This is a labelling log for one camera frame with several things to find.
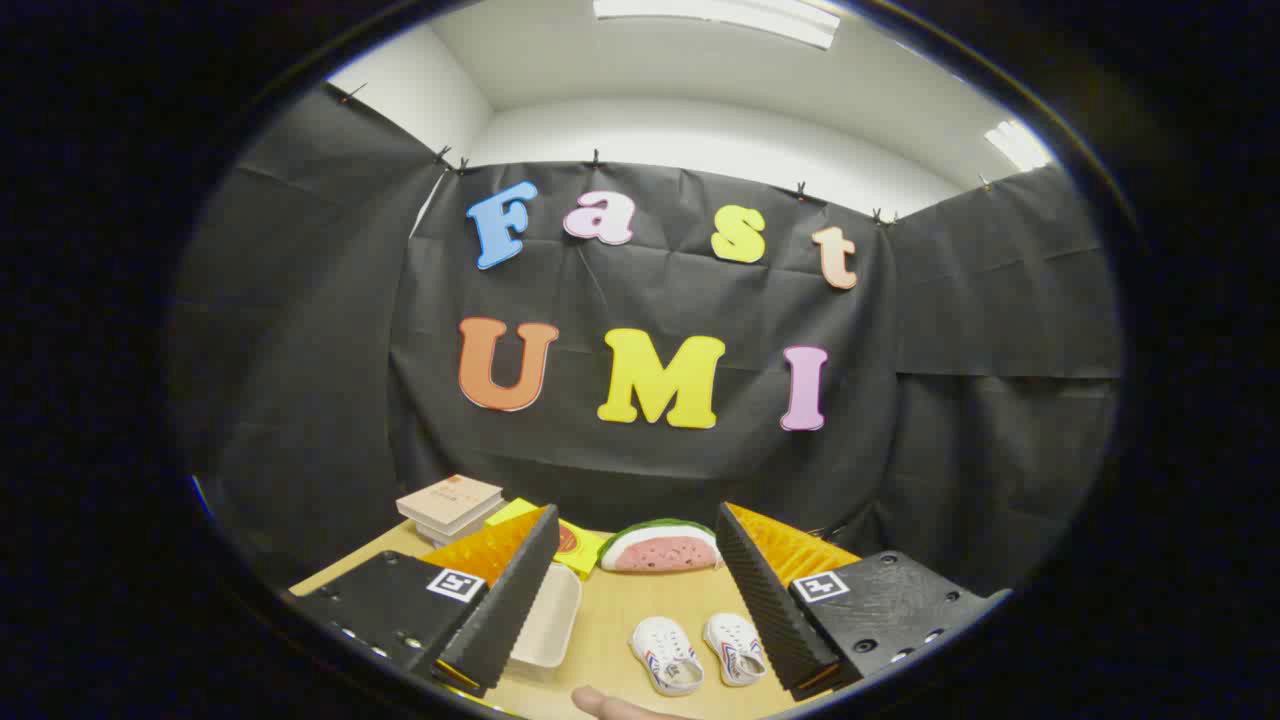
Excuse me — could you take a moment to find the white striped canvas shoe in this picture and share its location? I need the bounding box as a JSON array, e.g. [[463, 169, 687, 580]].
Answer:
[[702, 612, 769, 688], [628, 616, 706, 698]]

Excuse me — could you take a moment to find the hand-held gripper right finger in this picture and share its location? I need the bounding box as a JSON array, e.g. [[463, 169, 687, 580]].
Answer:
[[715, 502, 1011, 701]]

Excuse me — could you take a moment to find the beige book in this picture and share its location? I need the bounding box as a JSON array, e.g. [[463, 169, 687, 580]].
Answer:
[[396, 474, 504, 531]]

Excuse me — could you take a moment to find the yellow book with red circle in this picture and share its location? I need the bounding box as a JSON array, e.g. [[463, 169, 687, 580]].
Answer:
[[485, 497, 611, 579]]

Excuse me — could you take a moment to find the grey book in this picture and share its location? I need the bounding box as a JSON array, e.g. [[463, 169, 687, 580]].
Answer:
[[418, 512, 506, 548]]

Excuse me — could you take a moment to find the cream fabric storage box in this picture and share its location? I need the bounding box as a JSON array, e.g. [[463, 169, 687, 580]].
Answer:
[[505, 562, 583, 681]]

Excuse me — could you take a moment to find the long ceiling light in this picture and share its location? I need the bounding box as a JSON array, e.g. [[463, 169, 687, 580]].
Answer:
[[592, 0, 841, 51]]

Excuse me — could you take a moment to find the watermelon slice plush toy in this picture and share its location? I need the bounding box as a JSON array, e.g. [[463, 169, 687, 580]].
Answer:
[[598, 518, 723, 574]]

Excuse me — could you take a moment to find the small ceiling light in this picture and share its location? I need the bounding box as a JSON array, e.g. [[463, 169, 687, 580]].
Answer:
[[985, 120, 1051, 173]]

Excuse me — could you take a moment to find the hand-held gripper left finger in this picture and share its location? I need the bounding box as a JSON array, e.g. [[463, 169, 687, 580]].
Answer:
[[290, 503, 561, 699]]

